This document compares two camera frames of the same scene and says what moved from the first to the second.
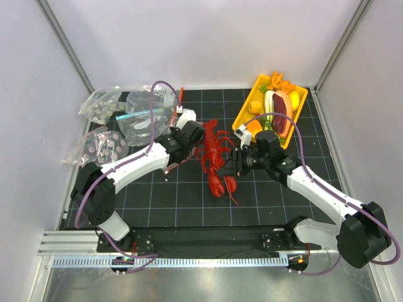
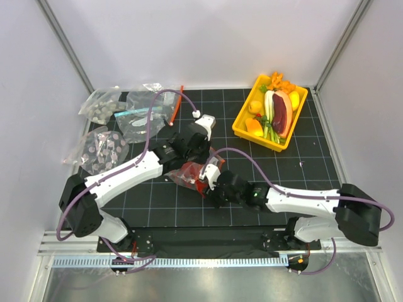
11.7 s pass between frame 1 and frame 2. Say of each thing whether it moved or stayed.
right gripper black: moved
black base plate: stayed
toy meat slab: stayed
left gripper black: stayed
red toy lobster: moved
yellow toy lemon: stayed
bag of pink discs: stayed
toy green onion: stayed
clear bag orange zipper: moved
